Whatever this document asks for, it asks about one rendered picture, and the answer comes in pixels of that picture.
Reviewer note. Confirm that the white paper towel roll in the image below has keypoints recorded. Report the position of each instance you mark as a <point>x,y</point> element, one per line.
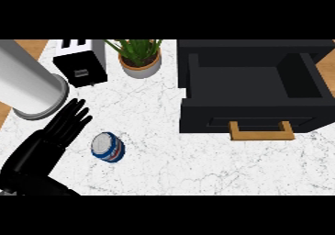
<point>21,82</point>

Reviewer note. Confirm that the black drawer front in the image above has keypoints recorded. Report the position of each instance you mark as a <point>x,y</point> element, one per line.
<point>260,116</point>

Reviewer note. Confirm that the blue and white can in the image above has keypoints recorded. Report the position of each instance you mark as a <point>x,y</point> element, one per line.
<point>107,147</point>

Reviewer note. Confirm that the black and white toaster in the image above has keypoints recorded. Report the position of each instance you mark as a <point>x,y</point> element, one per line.
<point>82,65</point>

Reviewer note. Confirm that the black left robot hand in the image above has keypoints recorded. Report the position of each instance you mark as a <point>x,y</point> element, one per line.
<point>46,143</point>

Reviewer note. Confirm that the black drawer cabinet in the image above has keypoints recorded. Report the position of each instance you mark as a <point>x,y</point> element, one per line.
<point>251,73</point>

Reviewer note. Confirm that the green potted plant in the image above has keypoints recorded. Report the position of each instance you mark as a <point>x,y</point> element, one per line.
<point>139,59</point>

